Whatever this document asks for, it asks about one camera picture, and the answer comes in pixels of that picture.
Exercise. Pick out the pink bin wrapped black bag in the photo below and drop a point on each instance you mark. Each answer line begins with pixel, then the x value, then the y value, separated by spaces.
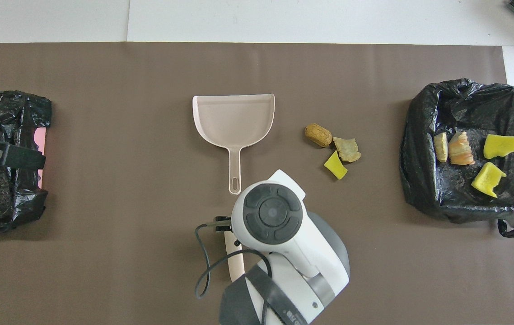
pixel 8 203

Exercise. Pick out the beige hand brush black bristles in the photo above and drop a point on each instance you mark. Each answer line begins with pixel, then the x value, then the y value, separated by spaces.
pixel 235 271

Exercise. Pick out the pale pink plastic dustpan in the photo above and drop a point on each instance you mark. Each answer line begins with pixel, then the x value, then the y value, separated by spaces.
pixel 234 117

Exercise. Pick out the large pale foam chunk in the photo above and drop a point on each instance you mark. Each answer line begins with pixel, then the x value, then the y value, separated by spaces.
pixel 460 151

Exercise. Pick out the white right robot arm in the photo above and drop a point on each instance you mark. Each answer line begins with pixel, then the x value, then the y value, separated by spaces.
pixel 284 212

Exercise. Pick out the brown table mat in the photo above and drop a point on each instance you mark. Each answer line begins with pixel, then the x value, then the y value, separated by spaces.
pixel 103 271

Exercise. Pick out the slim tan foam chunk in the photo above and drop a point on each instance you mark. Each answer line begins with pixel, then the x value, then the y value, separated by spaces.
pixel 441 148

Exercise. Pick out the open black bag lined bin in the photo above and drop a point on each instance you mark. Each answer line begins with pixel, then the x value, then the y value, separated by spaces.
pixel 442 198

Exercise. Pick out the small pale foam chunk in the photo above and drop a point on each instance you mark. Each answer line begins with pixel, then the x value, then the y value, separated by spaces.
pixel 347 150

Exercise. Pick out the notched yellow sponge piece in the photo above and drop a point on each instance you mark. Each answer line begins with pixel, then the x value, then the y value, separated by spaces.
pixel 487 180

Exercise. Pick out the brown rounded foam lump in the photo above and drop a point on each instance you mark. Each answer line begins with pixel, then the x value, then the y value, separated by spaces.
pixel 318 135

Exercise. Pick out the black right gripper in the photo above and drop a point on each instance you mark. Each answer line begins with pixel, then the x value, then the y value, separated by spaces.
pixel 223 225

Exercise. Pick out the small yellow sponge wedge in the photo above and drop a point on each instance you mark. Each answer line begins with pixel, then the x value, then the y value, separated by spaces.
pixel 336 167

